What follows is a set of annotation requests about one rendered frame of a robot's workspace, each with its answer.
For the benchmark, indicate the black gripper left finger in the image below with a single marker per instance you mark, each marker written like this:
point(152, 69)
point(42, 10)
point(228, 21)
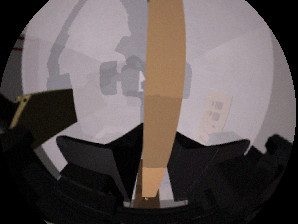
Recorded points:
point(119, 158)

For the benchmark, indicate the long tan wooden rail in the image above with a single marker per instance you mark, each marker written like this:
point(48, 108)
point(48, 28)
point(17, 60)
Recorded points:
point(164, 84)

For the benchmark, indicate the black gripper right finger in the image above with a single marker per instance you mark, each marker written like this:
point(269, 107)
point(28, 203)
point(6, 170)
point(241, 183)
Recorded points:
point(190, 162)

